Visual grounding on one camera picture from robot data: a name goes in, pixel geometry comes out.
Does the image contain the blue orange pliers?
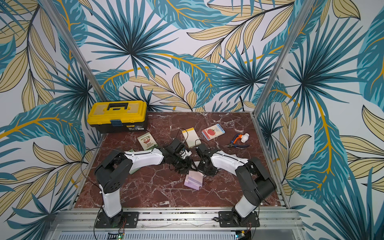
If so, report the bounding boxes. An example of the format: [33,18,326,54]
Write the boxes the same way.
[226,134,250,149]

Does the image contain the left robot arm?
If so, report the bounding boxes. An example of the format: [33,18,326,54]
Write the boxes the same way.
[95,139,192,228]

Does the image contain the red apple memo pad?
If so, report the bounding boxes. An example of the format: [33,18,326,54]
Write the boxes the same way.
[202,124,225,141]

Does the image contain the aluminium front rail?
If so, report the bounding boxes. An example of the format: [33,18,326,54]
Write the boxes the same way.
[45,207,309,240]

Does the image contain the yellow black toolbox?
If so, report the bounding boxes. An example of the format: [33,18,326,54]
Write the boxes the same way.
[87,101,148,134]

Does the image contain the green red lucky memo pad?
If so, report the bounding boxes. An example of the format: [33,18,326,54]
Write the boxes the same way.
[138,133,158,151]

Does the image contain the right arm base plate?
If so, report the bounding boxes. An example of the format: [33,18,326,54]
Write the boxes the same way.
[218,211,260,228]

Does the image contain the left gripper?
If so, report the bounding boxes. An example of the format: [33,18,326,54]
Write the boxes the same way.
[171,153,200,175]

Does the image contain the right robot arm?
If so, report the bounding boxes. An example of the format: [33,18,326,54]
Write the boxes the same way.
[196,144,277,228]

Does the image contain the purple flower lucky day pad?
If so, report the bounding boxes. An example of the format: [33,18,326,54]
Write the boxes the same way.
[184,171,204,190]

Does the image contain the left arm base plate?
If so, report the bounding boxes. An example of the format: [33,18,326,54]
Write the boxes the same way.
[95,210,139,229]

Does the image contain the yellow top memo pad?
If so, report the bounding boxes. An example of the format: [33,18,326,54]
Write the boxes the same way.
[182,128,202,148]

